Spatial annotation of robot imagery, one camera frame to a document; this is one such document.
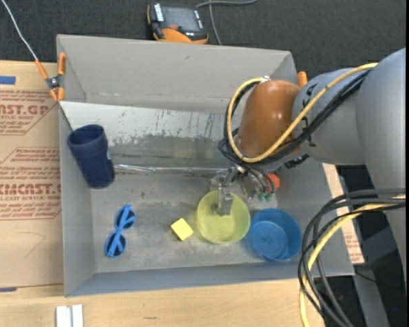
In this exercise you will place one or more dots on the blue plastic bowl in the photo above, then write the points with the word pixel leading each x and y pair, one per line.
pixel 272 238

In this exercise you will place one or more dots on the blue sunglasses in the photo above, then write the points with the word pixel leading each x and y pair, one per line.
pixel 117 230

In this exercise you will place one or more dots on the brown cardboard board red print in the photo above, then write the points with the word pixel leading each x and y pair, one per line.
pixel 24 237

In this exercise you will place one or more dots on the dark blue plastic cup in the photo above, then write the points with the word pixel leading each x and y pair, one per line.
pixel 92 157

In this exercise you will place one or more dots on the small orange-red object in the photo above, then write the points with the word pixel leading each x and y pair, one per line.
pixel 275 180

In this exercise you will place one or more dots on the yellow-green plastic bowl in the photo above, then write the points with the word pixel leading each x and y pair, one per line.
pixel 221 228

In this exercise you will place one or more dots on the grey metal bin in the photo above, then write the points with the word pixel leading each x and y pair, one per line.
pixel 163 250

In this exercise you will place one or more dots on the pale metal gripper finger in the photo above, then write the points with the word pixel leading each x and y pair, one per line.
pixel 220 199
pixel 228 205

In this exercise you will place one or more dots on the yellow sponge block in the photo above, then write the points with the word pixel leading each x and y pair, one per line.
pixel 181 229

